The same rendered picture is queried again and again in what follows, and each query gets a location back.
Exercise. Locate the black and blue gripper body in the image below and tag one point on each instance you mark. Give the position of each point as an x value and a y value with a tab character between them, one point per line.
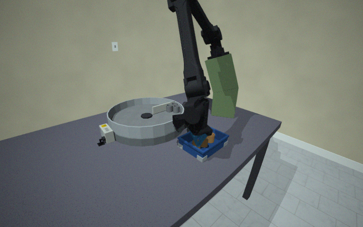
206	128

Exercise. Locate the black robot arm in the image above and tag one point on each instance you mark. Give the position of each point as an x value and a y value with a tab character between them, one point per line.
195	84

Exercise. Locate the blue open crate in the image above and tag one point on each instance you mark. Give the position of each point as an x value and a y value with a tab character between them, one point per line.
185	143

